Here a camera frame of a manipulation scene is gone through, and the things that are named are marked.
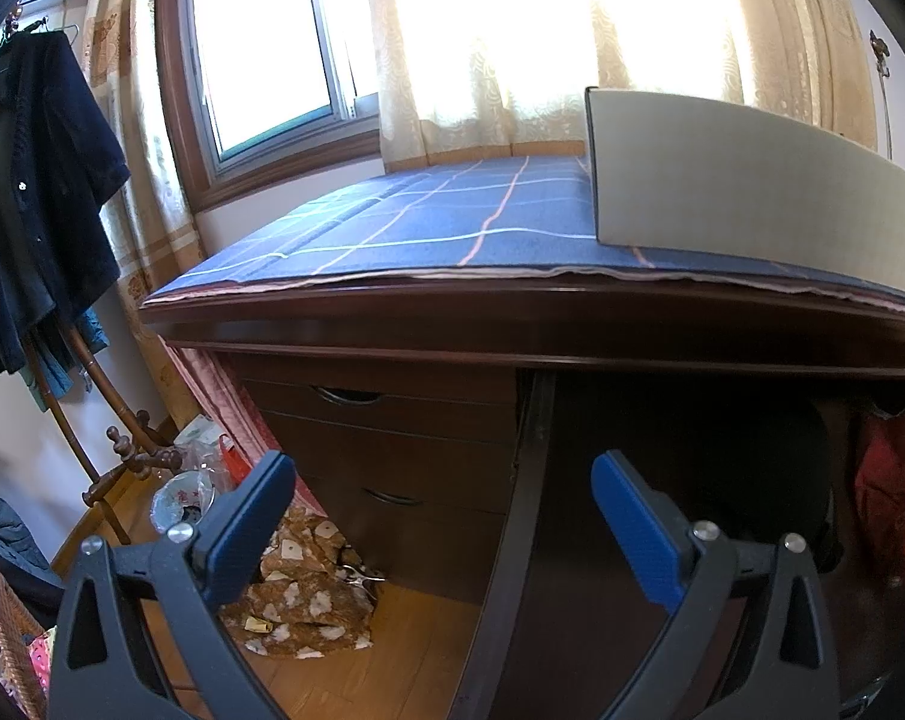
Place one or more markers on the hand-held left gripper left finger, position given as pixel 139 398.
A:
pixel 246 525

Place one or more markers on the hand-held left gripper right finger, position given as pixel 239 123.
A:
pixel 636 532

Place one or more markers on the red underwear with grey waistband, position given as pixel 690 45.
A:
pixel 895 495

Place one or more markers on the white box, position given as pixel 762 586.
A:
pixel 722 180

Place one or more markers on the closed wooden drawer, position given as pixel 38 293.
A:
pixel 437 547
pixel 437 409
pixel 422 465

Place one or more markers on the brown patterned cloth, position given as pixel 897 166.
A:
pixel 310 607

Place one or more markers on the pink striped cloth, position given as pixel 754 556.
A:
pixel 227 405

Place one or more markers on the small metal tool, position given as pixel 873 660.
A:
pixel 359 577

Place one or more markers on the wooden coat rack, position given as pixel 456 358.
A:
pixel 134 461

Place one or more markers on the dark grey padded jacket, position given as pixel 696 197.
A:
pixel 6 540

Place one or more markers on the teal garment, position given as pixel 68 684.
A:
pixel 62 367

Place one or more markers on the pink patterned cloth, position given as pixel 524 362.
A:
pixel 32 667

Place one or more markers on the wicker basket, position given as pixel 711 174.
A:
pixel 2 615

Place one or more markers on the dark wooden desk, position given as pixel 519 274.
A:
pixel 422 322

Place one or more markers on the narrow cream curtain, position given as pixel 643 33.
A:
pixel 145 225

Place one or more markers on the blue plaid tablecloth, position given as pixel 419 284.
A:
pixel 437 225

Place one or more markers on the black jacket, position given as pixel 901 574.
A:
pixel 32 202

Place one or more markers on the wide cream curtain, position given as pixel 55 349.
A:
pixel 572 37

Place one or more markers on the brass curtain tieback with tassel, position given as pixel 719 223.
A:
pixel 881 60

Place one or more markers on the window with wooden frame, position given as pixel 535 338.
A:
pixel 272 52

